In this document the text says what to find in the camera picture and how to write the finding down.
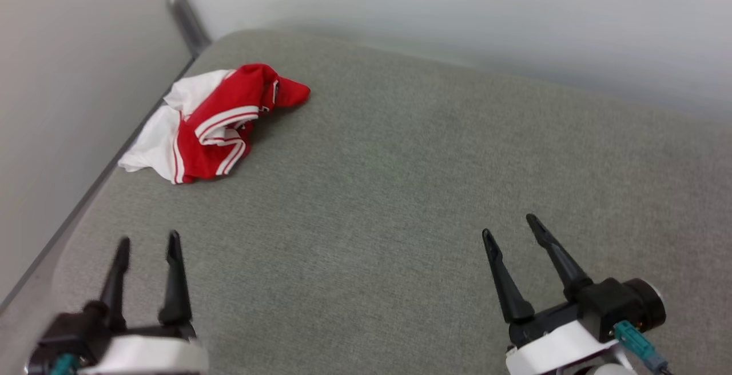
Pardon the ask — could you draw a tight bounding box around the red and white garment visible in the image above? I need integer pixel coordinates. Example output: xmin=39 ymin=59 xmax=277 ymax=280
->
xmin=118 ymin=63 xmax=312 ymax=185

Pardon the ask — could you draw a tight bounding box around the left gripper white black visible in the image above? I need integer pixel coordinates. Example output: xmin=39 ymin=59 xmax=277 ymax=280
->
xmin=80 ymin=230 xmax=210 ymax=375

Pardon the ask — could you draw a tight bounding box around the grey fabric sofa cushion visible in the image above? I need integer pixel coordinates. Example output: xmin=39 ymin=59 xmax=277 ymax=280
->
xmin=0 ymin=28 xmax=732 ymax=375

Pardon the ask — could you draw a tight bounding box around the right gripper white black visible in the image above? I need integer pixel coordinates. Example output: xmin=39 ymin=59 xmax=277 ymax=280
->
xmin=482 ymin=214 xmax=636 ymax=375

